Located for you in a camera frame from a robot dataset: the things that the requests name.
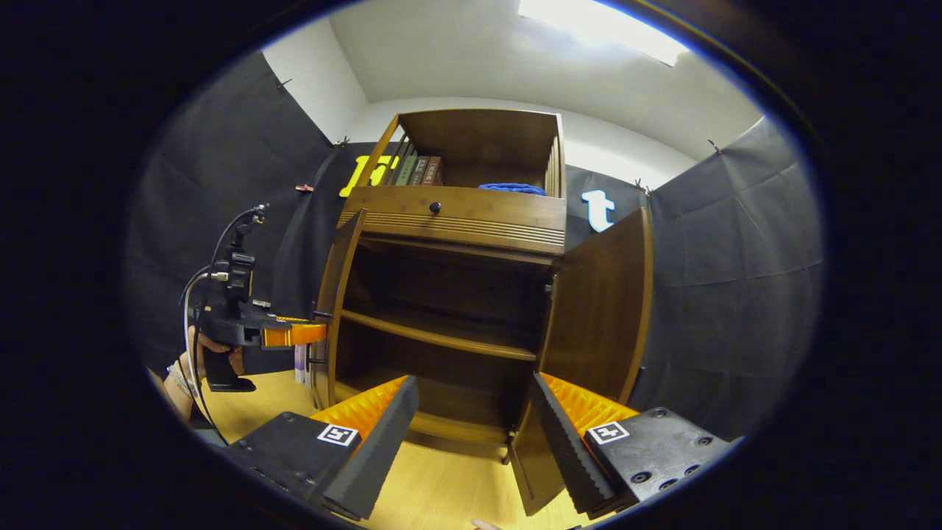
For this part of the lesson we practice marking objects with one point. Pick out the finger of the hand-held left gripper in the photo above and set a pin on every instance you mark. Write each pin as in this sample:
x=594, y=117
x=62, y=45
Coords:
x=294, y=335
x=294, y=319

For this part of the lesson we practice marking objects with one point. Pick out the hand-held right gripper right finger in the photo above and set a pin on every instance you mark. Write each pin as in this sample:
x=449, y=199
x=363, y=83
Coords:
x=567, y=449

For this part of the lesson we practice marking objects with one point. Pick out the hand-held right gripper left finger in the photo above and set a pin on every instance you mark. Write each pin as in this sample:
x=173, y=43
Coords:
x=368, y=464

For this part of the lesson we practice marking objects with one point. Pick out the wooden cabinet door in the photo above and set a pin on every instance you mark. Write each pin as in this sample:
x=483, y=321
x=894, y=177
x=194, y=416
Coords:
x=596, y=309
x=335, y=294

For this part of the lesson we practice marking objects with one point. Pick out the wooden double-door shoe cabinet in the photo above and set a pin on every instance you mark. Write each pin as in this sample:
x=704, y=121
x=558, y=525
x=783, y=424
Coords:
x=478, y=140

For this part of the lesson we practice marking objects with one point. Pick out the wooden inner cabinet shelf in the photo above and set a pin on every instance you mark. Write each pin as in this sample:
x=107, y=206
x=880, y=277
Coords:
x=441, y=337

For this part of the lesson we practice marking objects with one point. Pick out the wooden cabinet drawer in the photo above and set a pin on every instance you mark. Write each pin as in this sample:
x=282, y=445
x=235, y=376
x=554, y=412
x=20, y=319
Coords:
x=500, y=213

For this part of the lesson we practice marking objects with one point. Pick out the brown book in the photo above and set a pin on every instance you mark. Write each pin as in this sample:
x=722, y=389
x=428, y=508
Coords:
x=419, y=171

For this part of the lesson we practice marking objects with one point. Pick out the red-brown book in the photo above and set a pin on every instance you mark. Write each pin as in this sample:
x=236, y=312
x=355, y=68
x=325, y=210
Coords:
x=433, y=171

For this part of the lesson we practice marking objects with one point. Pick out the blue folded cloth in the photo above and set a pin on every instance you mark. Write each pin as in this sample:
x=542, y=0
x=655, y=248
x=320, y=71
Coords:
x=513, y=189

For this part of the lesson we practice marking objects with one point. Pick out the black backdrop cloth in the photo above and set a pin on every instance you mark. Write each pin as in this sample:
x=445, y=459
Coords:
x=736, y=258

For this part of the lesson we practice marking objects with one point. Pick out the rectangular ceiling light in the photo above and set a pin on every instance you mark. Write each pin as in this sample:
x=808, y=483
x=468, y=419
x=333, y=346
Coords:
x=603, y=26

